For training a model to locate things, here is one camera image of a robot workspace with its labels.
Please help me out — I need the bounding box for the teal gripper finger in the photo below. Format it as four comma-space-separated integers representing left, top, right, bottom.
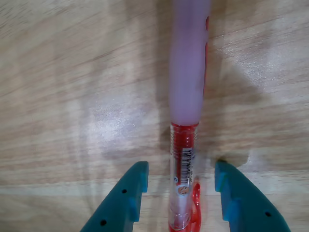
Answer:
214, 161, 292, 232
81, 161, 149, 232

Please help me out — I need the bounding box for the red gel pen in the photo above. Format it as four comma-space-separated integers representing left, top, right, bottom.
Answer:
168, 0, 213, 232

